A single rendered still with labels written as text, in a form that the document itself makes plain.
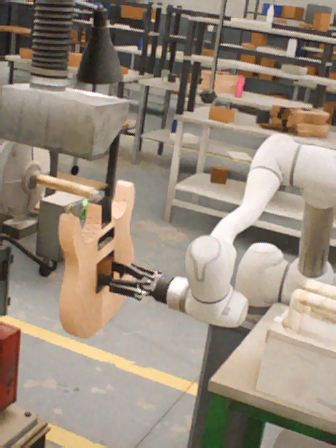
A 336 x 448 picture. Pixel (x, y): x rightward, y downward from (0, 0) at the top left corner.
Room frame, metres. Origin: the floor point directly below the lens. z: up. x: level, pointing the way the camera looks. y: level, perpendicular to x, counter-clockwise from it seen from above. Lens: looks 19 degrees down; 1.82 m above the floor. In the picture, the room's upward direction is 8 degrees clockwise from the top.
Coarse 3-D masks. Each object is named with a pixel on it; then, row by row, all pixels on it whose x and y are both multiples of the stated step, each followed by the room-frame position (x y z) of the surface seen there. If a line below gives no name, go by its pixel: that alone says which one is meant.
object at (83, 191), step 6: (42, 180) 1.96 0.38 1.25; (48, 180) 1.95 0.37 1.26; (54, 180) 1.95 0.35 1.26; (60, 180) 1.95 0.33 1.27; (48, 186) 1.95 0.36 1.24; (54, 186) 1.94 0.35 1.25; (60, 186) 1.94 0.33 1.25; (66, 186) 1.93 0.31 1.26; (72, 186) 1.92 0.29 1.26; (78, 186) 1.92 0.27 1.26; (84, 186) 1.92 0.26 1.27; (66, 192) 1.94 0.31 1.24; (72, 192) 1.92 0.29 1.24; (78, 192) 1.91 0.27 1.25; (84, 192) 1.91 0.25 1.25; (90, 192) 1.90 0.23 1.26; (90, 198) 1.90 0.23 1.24
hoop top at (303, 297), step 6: (294, 294) 1.51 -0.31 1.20; (300, 294) 1.50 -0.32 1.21; (306, 294) 1.50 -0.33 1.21; (312, 294) 1.50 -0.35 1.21; (300, 300) 1.50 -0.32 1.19; (306, 300) 1.49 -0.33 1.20; (312, 300) 1.49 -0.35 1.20; (318, 300) 1.48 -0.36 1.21; (324, 300) 1.48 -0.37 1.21; (330, 300) 1.48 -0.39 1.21; (312, 306) 1.49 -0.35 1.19; (318, 306) 1.48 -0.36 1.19; (324, 306) 1.47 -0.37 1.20; (330, 306) 1.47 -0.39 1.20; (330, 312) 1.47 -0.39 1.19
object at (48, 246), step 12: (60, 192) 2.31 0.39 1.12; (48, 204) 2.19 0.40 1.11; (60, 204) 2.18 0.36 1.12; (48, 216) 2.19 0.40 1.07; (48, 228) 2.18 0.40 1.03; (12, 240) 2.21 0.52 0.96; (36, 240) 2.20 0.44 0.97; (48, 240) 2.18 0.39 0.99; (24, 252) 2.22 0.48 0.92; (36, 252) 2.20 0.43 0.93; (48, 252) 2.18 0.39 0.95; (60, 252) 2.17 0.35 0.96
